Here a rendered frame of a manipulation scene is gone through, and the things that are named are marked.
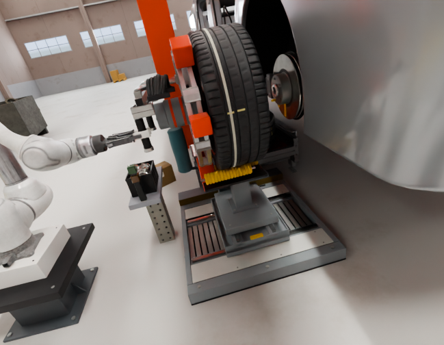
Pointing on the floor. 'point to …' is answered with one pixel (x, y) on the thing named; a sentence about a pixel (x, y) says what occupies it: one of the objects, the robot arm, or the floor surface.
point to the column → (161, 221)
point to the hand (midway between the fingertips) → (142, 133)
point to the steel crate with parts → (20, 116)
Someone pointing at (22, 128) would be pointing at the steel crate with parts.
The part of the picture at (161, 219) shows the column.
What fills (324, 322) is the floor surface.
